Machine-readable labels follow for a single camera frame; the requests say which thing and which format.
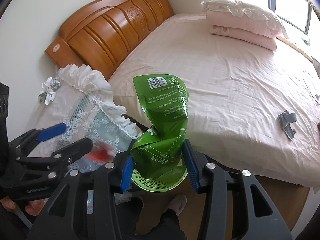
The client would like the red wrapper piece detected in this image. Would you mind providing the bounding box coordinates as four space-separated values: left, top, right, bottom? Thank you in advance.
85 141 118 163

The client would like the green wrapper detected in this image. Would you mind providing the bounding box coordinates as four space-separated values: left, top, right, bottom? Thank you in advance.
131 74 189 183

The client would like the crumpled silver paper trash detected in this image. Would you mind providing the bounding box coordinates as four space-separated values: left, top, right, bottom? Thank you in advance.
37 76 61 106

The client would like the green mesh trash bin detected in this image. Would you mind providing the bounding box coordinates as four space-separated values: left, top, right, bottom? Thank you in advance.
131 165 188 193

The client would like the person's left hand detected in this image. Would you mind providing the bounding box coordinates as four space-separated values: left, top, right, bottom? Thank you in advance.
0 197 45 217

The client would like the pink slipper foot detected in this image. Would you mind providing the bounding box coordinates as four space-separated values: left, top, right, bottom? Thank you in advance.
167 194 187 216

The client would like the bed with pink sheet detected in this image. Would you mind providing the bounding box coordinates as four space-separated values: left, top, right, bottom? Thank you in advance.
109 13 320 233

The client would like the grey clip on bed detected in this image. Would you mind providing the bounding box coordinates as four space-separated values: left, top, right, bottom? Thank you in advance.
277 110 297 140

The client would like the wooden headboard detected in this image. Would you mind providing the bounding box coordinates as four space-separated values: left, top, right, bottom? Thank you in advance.
45 0 174 79

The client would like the folded pink quilt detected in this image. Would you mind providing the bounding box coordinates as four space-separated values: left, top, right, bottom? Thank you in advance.
206 10 279 51

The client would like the white frilled pillow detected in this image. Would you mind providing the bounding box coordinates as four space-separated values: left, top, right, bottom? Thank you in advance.
201 0 288 38

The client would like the dark framed window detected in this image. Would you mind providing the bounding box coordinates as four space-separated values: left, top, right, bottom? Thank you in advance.
268 0 311 35

